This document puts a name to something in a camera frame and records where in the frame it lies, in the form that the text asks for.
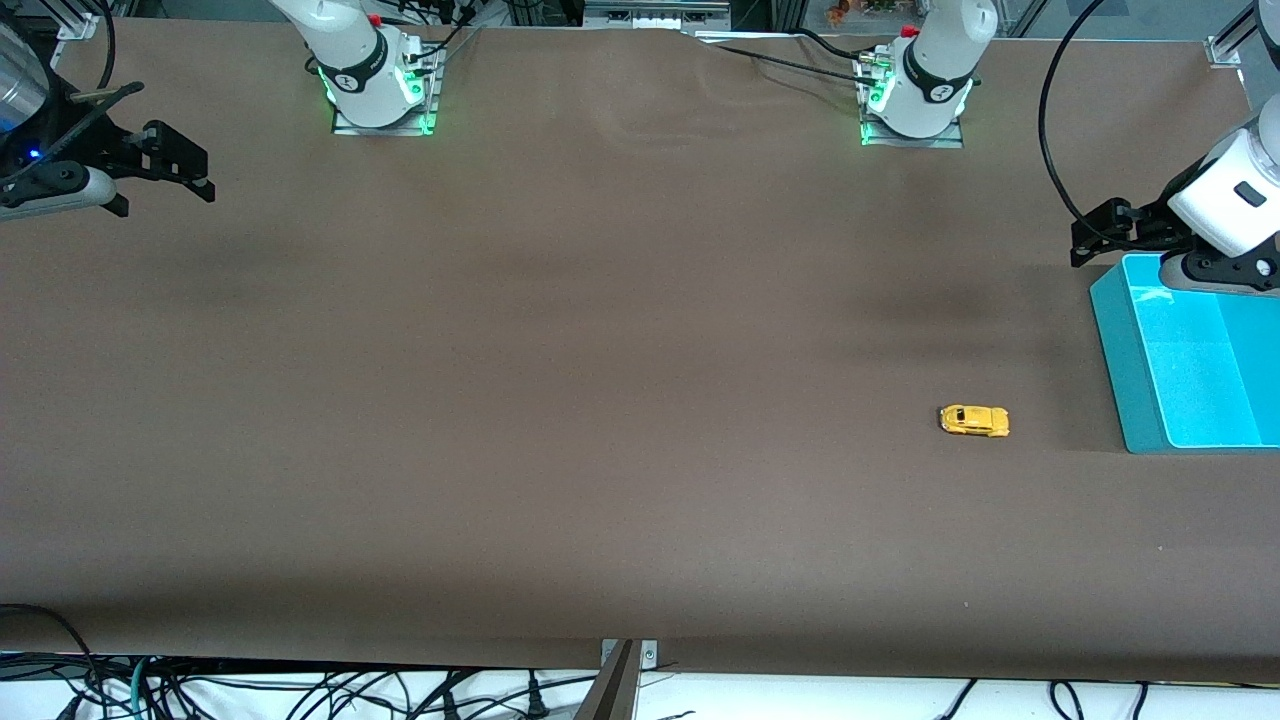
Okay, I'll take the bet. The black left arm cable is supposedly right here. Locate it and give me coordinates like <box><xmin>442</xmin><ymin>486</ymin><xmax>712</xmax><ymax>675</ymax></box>
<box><xmin>1038</xmin><ymin>0</ymin><xmax>1136</xmax><ymax>251</ymax></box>

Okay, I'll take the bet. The brown table cover sheet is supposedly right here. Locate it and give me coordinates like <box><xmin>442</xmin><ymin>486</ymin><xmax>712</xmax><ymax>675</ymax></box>
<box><xmin>0</xmin><ymin>18</ymin><xmax>1280</xmax><ymax>686</ymax></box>

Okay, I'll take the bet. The dark camera mount beam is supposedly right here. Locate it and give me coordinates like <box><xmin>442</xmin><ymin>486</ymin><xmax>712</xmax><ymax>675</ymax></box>
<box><xmin>574</xmin><ymin>640</ymin><xmax>641</xmax><ymax>720</ymax></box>

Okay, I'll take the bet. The yellow beetle toy car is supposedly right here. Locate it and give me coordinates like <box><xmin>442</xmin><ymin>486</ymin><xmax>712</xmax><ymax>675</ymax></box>
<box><xmin>938</xmin><ymin>404</ymin><xmax>1011</xmax><ymax>439</ymax></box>

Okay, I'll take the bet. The teal plastic bin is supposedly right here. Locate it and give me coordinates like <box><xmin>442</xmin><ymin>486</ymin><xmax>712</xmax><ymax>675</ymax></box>
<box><xmin>1088</xmin><ymin>253</ymin><xmax>1280</xmax><ymax>455</ymax></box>

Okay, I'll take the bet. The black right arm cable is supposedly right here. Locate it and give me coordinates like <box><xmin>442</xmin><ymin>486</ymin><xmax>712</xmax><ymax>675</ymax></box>
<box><xmin>0</xmin><ymin>0</ymin><xmax>146</xmax><ymax>191</ymax></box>

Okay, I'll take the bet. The grey power strip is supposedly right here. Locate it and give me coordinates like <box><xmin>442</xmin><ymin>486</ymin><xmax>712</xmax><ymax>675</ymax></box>
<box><xmin>585</xmin><ymin>0</ymin><xmax>731</xmax><ymax>29</ymax></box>

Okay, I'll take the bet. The black cable on table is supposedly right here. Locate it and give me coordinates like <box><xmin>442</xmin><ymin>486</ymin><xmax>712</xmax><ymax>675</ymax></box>
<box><xmin>712</xmin><ymin>44</ymin><xmax>881</xmax><ymax>85</ymax></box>
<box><xmin>795</xmin><ymin>28</ymin><xmax>876</xmax><ymax>63</ymax></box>

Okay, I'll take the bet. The black arm base cable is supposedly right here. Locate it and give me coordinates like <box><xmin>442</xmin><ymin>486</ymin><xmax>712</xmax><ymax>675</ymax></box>
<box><xmin>395</xmin><ymin>0</ymin><xmax>481</xmax><ymax>61</ymax></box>

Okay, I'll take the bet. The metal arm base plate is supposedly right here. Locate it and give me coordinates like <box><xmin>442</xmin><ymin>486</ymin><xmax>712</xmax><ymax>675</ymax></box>
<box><xmin>860</xmin><ymin>55</ymin><xmax>966</xmax><ymax>149</ymax></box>
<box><xmin>332</xmin><ymin>45</ymin><xmax>441</xmax><ymax>137</ymax></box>

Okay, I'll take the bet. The thick black floor cable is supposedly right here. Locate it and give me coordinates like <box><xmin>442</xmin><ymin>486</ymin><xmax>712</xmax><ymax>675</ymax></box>
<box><xmin>0</xmin><ymin>603</ymin><xmax>101</xmax><ymax>720</ymax></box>

